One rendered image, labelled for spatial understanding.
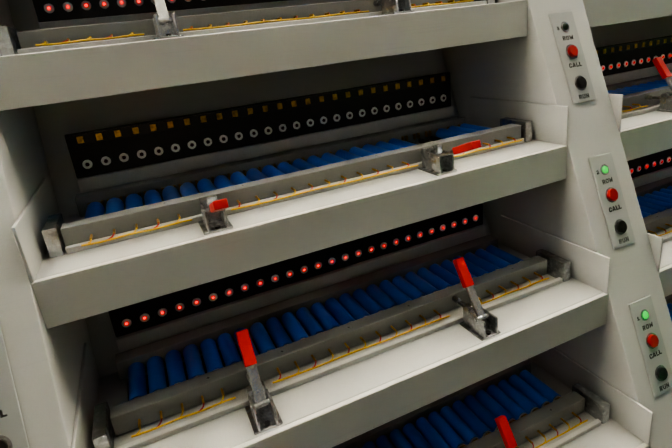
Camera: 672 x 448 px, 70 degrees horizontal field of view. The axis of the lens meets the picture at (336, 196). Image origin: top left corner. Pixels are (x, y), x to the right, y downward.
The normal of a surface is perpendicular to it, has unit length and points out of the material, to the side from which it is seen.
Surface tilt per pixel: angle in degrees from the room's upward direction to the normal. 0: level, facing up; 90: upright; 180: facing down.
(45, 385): 90
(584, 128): 90
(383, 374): 21
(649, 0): 111
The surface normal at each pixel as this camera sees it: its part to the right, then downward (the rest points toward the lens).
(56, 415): 0.33, -0.11
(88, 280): 0.40, 0.25
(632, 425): -0.91, 0.22
